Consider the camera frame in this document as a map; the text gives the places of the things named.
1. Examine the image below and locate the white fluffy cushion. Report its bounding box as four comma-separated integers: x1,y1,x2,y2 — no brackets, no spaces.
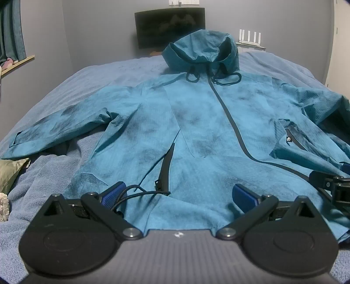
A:
0,192,11,222

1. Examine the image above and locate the olive green pillow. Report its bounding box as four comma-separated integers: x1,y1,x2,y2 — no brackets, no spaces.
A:
0,158,30,195

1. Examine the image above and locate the blue bed blanket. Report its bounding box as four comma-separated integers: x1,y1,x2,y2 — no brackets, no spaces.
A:
0,50,350,284

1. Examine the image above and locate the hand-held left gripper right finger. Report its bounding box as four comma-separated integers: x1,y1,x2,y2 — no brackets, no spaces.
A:
216,184,318,242

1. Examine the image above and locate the teal hooded jacket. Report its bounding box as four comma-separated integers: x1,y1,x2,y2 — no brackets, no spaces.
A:
1,29,350,243

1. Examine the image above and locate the white cabinet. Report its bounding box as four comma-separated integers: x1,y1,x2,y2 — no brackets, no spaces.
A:
325,0,350,89

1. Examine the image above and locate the wooden window sill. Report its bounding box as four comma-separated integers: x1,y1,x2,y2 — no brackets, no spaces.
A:
0,55,35,78

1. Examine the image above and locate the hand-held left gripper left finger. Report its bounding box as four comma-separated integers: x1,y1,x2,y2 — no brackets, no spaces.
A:
38,182,144,242

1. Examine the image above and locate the teal curtain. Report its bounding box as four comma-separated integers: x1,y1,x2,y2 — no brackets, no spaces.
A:
0,0,27,63

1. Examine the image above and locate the black flat screen television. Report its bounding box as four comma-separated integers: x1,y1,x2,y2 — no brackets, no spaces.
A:
135,8,206,50

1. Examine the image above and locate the white router with antennas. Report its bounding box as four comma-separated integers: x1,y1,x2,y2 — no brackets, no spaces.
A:
239,29,262,44

